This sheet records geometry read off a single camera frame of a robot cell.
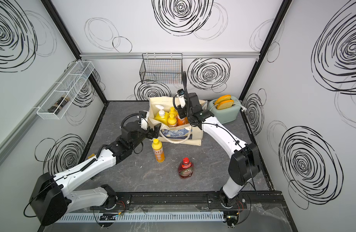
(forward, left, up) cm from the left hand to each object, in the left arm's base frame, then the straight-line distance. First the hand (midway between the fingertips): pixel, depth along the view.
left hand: (154, 122), depth 78 cm
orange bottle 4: (-13, -3, -5) cm, 14 cm away
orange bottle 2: (+4, -10, -4) cm, 11 cm away
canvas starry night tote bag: (-1, -18, -11) cm, 21 cm away
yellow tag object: (-11, +38, -21) cm, 45 cm away
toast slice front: (+18, -43, -2) cm, 47 cm away
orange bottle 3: (+9, -17, -9) cm, 21 cm away
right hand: (+10, -15, +3) cm, 19 cm away
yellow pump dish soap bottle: (+6, -3, -1) cm, 7 cm away
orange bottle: (+9, -10, -1) cm, 13 cm away
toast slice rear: (+22, -43, 0) cm, 48 cm away
